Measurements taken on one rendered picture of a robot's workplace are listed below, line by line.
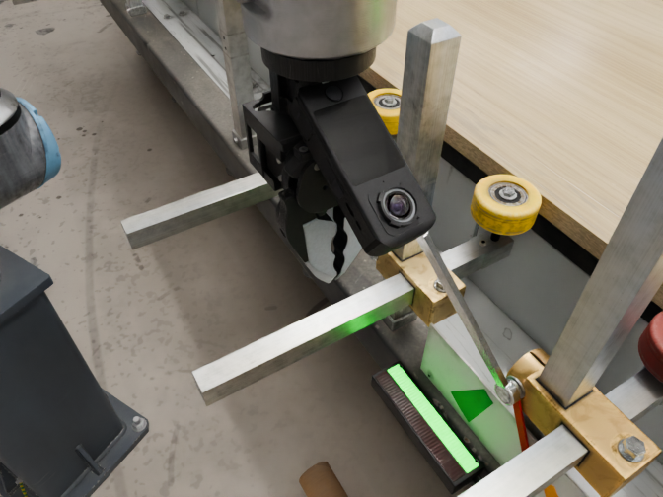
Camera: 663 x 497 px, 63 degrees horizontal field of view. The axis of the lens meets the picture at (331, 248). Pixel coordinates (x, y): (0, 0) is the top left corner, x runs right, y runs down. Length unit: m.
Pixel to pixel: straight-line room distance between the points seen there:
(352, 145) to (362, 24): 0.07
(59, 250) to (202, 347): 0.68
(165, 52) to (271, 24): 1.21
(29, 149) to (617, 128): 0.91
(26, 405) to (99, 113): 1.74
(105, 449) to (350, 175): 1.29
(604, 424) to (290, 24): 0.44
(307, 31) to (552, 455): 0.41
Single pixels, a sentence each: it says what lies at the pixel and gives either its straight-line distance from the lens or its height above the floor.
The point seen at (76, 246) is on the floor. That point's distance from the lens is 2.07.
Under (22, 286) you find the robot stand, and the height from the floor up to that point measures 0.60.
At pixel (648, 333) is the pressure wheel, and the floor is 0.90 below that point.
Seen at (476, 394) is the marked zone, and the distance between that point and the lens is 0.67.
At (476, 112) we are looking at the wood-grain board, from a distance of 0.85.
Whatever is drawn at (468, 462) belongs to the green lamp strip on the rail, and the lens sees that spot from 0.70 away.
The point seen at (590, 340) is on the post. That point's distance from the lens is 0.49.
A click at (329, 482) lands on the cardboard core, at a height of 0.08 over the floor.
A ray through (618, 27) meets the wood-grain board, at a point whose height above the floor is 0.90.
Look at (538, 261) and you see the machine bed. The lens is 0.84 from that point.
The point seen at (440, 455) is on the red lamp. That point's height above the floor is 0.70.
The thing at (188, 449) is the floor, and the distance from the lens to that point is 1.50.
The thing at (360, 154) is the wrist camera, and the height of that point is 1.14.
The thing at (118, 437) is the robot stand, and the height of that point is 0.03.
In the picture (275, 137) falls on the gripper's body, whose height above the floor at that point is 1.13.
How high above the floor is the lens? 1.33
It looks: 46 degrees down
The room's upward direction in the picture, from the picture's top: straight up
